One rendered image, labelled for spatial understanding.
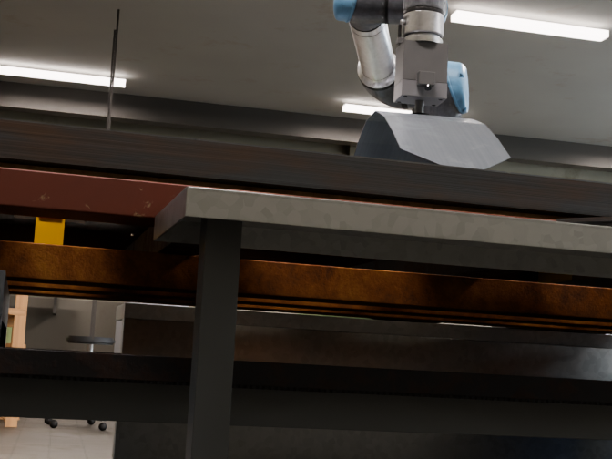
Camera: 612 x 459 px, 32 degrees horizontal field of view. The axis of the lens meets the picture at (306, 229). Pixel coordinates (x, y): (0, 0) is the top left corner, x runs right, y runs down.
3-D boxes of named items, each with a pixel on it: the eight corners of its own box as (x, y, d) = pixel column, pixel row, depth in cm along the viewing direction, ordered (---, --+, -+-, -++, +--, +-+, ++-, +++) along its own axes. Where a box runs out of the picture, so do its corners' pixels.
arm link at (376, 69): (363, 67, 255) (337, -35, 208) (409, 70, 253) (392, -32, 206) (357, 113, 252) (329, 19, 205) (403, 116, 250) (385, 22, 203)
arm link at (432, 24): (448, 12, 194) (405, 7, 192) (447, 36, 193) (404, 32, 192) (437, 25, 201) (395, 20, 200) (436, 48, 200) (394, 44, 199)
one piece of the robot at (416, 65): (405, 14, 190) (402, 104, 188) (453, 19, 191) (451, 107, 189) (392, 30, 199) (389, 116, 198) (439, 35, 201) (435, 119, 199)
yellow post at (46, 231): (58, 292, 188) (67, 185, 190) (29, 290, 186) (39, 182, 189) (57, 293, 193) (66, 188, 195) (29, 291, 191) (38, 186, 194)
